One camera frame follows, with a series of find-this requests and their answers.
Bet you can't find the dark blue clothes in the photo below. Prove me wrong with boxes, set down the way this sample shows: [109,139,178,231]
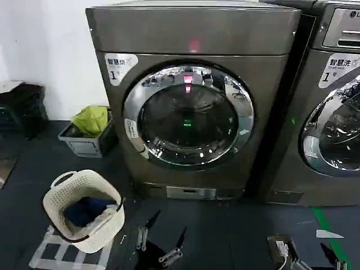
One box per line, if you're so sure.
[64,196,118,227]

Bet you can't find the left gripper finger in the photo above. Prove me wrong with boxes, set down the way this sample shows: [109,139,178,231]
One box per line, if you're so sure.
[157,226,187,263]
[136,209,161,250]

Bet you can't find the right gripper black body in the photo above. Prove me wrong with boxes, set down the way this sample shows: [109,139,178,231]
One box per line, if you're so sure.
[287,238,300,264]

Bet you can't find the white perforated laundry basket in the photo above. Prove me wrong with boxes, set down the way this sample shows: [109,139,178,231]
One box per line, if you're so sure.
[42,169,126,253]

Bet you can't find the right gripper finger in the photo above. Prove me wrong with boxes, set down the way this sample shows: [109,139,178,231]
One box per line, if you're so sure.
[320,242,348,270]
[292,257,311,270]

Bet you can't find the black stacked crates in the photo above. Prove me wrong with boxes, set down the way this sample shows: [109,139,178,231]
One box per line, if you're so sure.
[0,81,49,140]

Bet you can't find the brown cardboard piece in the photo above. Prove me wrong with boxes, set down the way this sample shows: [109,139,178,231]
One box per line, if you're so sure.
[0,159,18,190]

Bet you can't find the grey dryer with drawer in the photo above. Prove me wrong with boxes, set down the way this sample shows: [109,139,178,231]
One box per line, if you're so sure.
[265,0,360,208]

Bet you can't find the grey plastic crate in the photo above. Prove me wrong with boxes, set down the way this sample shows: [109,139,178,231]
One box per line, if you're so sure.
[58,111,113,158]

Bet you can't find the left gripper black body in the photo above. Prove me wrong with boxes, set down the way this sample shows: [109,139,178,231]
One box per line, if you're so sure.
[142,239,172,270]

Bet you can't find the grey front-load dryer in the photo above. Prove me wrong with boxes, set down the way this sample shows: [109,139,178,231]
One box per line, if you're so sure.
[85,6,302,201]

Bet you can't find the round glass dryer door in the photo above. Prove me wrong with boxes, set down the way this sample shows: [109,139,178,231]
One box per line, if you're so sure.
[123,64,255,171]

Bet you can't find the green cloth bag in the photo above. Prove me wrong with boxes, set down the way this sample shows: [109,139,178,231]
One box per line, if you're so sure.
[70,105,110,136]

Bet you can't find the round glass chrome-rimmed door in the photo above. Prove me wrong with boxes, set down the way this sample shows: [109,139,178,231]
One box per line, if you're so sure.
[300,73,360,178]

